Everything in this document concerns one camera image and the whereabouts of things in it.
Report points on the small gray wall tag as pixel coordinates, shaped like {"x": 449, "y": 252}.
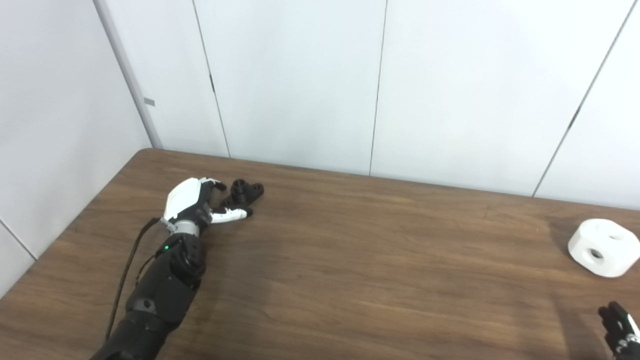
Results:
{"x": 149, "y": 102}

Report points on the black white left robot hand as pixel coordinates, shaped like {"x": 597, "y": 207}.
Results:
{"x": 184, "y": 197}

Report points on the round white plastic piece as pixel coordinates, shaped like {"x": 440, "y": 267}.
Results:
{"x": 607, "y": 260}

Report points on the black plastic holder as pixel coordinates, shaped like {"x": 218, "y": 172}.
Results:
{"x": 243, "y": 192}

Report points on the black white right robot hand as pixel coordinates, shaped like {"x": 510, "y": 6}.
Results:
{"x": 622, "y": 332}

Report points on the gray wall corner strip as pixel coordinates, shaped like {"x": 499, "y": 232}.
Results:
{"x": 127, "y": 80}

